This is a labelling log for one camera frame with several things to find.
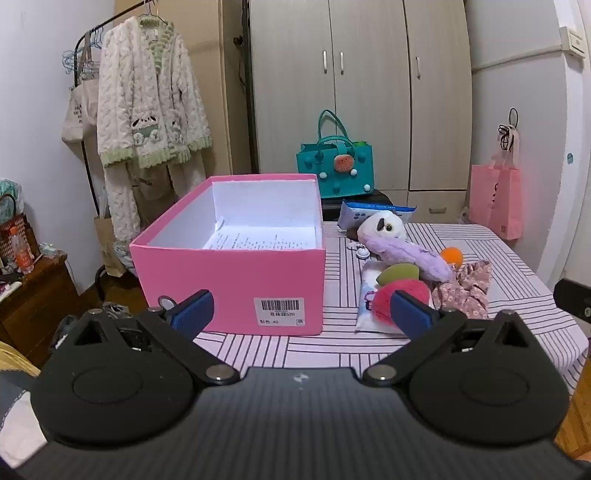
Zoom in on green patterned cloth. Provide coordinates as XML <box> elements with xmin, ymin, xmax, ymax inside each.
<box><xmin>0</xmin><ymin>178</ymin><xmax>24</xmax><ymax>222</ymax></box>

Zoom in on pink cardboard box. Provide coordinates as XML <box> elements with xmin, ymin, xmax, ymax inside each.
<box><xmin>129</xmin><ymin>174</ymin><xmax>327</xmax><ymax>336</ymax></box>

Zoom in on fluffy cream pajama jacket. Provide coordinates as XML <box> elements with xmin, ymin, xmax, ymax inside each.
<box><xmin>96</xmin><ymin>15</ymin><xmax>213</xmax><ymax>168</ymax></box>

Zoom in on grey wooden wardrobe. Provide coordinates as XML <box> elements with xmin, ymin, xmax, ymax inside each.
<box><xmin>247</xmin><ymin>0</ymin><xmax>474</xmax><ymax>224</ymax></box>

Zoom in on pink heart plush puff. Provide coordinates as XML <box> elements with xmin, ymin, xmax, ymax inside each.
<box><xmin>372</xmin><ymin>278</ymin><xmax>434</xmax><ymax>328</ymax></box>

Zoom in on orange drink bottle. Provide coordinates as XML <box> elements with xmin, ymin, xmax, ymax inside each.
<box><xmin>9</xmin><ymin>226</ymin><xmax>35</xmax><ymax>273</ymax></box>

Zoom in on dark wooden side cabinet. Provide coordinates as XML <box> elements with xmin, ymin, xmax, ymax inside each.
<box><xmin>0</xmin><ymin>254</ymin><xmax>86</xmax><ymax>365</ymax></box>

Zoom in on green makeup sponge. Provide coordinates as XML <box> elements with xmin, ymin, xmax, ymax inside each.
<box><xmin>379</xmin><ymin>264</ymin><xmax>422</xmax><ymax>287</ymax></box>

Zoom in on blue wet wipes packet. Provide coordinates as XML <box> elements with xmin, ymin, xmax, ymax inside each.
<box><xmin>337</xmin><ymin>200</ymin><xmax>417</xmax><ymax>232</ymax></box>

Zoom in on purple plush toy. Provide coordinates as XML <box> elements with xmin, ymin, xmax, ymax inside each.
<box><xmin>358</xmin><ymin>231</ymin><xmax>455</xmax><ymax>283</ymax></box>

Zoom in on brown woven basket bag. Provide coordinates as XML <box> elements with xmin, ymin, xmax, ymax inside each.
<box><xmin>0</xmin><ymin>193</ymin><xmax>40</xmax><ymax>273</ymax></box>

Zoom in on pink floral scrunchie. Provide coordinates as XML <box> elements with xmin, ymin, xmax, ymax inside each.
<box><xmin>431</xmin><ymin>260</ymin><xmax>492</xmax><ymax>320</ymax></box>

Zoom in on bunch of blue hangers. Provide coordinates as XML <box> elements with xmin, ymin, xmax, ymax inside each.
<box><xmin>62</xmin><ymin>28</ymin><xmax>105</xmax><ymax>75</ymax></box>

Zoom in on white light switch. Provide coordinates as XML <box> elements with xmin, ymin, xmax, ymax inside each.
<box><xmin>560</xmin><ymin>27</ymin><xmax>586</xmax><ymax>57</ymax></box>

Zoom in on white brown plush toy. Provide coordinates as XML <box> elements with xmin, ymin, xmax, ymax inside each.
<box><xmin>356</xmin><ymin>211</ymin><xmax>408</xmax><ymax>243</ymax></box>

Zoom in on white cotton pads packet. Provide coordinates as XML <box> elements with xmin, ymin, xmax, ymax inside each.
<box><xmin>355</xmin><ymin>261</ymin><xmax>407</xmax><ymax>333</ymax></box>

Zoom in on black hair ties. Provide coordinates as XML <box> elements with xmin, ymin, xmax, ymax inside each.
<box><xmin>498</xmin><ymin>107</ymin><xmax>519</xmax><ymax>151</ymax></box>

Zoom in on patterned bedding cloth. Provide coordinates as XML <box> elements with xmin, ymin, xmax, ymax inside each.
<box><xmin>0</xmin><ymin>340</ymin><xmax>47</xmax><ymax>467</ymax></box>

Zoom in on printed paper sheet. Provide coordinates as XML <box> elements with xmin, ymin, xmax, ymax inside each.
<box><xmin>202</xmin><ymin>219</ymin><xmax>322</xmax><ymax>251</ymax></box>

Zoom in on black suitcase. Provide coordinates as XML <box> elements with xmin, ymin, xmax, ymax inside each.
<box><xmin>321</xmin><ymin>188</ymin><xmax>393</xmax><ymax>221</ymax></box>

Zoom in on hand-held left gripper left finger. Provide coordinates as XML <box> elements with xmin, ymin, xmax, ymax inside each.
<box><xmin>60</xmin><ymin>289</ymin><xmax>241</xmax><ymax>387</ymax></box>

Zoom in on beige wooden cabinet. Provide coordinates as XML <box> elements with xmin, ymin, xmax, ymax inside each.
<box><xmin>115</xmin><ymin>0</ymin><xmax>252</xmax><ymax>176</ymax></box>

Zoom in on brown paper bag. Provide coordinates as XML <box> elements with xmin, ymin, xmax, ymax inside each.
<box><xmin>93</xmin><ymin>203</ymin><xmax>130</xmax><ymax>278</ymax></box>

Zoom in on teal felt handbag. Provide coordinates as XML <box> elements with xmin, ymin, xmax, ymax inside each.
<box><xmin>296</xmin><ymin>110</ymin><xmax>375</xmax><ymax>199</ymax></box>

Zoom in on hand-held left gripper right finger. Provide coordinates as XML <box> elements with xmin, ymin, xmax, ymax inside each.
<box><xmin>362</xmin><ymin>291</ymin><xmax>539</xmax><ymax>388</ymax></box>

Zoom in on black clothes rack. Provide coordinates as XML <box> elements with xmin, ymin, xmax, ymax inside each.
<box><xmin>74</xmin><ymin>0</ymin><xmax>160</xmax><ymax>278</ymax></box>

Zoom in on beige canvas tote bag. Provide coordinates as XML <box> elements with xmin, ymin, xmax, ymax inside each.
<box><xmin>61</xmin><ymin>46</ymin><xmax>101</xmax><ymax>145</ymax></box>

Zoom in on pink tote bag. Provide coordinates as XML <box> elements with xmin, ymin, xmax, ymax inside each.
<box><xmin>469</xmin><ymin>138</ymin><xmax>522</xmax><ymax>241</ymax></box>

